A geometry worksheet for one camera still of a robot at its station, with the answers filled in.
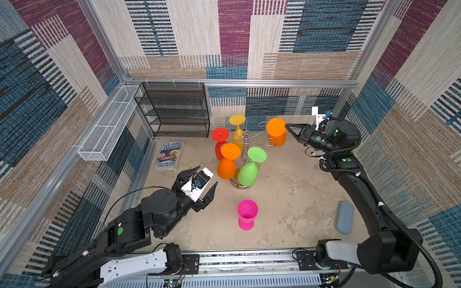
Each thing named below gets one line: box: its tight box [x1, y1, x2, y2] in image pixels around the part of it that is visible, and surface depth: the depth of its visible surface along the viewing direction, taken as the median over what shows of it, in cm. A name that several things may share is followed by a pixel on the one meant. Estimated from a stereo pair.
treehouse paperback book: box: [154, 140, 183, 171], surface depth 108 cm
